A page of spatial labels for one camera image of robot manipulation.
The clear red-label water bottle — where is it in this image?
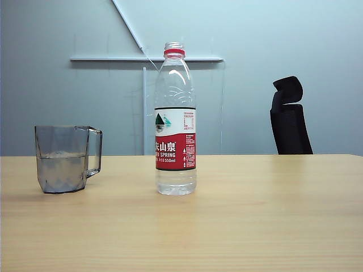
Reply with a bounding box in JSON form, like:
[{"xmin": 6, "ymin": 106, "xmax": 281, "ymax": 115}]
[{"xmin": 154, "ymin": 41, "xmax": 198, "ymax": 196}]

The grey transparent faceted mug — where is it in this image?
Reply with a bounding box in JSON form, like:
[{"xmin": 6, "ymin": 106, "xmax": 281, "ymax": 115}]
[{"xmin": 34, "ymin": 124, "xmax": 103, "ymax": 195}]

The black office chair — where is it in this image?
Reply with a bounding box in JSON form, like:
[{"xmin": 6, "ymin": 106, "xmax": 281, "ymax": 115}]
[{"xmin": 269, "ymin": 75, "xmax": 314, "ymax": 155}]

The white vertical wall conduit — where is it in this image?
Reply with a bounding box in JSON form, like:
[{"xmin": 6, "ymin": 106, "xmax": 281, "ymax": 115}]
[{"xmin": 142, "ymin": 66, "xmax": 147, "ymax": 156}]

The white horizontal wall trunking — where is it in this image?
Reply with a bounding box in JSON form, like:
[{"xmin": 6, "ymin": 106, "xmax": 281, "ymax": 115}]
[{"xmin": 70, "ymin": 56, "xmax": 225, "ymax": 62}]

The white diagonal wall trunking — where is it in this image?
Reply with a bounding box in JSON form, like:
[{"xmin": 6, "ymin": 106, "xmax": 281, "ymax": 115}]
[{"xmin": 111, "ymin": 0, "xmax": 145, "ymax": 49}]

